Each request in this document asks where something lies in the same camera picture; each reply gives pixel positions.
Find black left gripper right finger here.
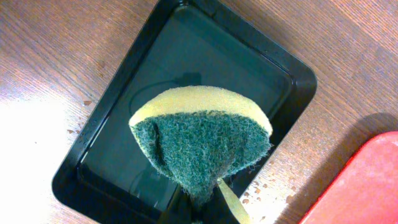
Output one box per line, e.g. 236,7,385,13
200,187,239,224

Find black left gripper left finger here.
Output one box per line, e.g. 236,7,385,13
157,185,193,224

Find yellow green sponge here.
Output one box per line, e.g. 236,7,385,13
129,86,273,223

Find black rectangular water tray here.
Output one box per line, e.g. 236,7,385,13
52,1,317,223

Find red plastic tray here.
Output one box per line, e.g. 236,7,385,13
300,131,397,224

